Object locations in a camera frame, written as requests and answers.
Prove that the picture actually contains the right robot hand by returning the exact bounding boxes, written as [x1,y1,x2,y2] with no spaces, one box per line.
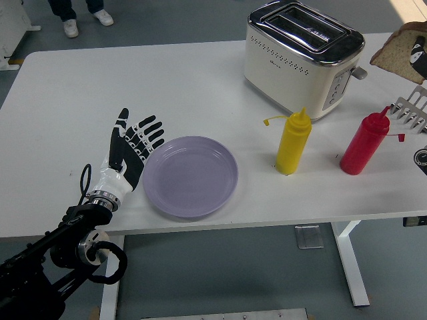
[407,35,427,79]

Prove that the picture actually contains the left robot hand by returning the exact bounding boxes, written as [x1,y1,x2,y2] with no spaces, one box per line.
[89,107,166,201]

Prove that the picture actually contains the bread slice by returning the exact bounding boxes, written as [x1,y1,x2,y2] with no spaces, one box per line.
[369,21,427,84]

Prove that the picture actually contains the purple plate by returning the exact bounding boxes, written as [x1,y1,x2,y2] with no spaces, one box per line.
[142,135,240,219]

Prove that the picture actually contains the cream two-slot toaster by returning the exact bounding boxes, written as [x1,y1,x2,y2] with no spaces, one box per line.
[242,0,368,123]

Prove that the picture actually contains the long metal floor plate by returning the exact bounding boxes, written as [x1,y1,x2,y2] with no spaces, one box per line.
[139,307,310,320]

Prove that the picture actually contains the white machine housing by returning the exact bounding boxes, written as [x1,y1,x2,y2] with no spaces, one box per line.
[0,0,41,71]

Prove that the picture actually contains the small metal floor plate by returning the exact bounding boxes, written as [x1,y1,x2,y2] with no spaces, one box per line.
[294,225,325,249]

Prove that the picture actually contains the silver toast rack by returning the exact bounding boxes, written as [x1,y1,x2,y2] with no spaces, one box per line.
[389,85,427,134]

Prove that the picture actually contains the red squeeze bottle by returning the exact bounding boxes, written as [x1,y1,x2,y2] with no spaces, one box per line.
[339,106,406,176]

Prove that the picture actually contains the white table leg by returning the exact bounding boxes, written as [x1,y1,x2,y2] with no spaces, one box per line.
[99,235,126,320]
[330,220,371,307]

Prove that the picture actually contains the yellow squeeze bottle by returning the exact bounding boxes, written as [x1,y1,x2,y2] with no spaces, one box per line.
[263,107,312,175]

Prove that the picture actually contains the black table control panel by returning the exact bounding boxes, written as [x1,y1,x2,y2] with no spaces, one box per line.
[402,215,427,228]

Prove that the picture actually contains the person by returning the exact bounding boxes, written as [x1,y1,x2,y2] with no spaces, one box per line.
[47,0,115,38]

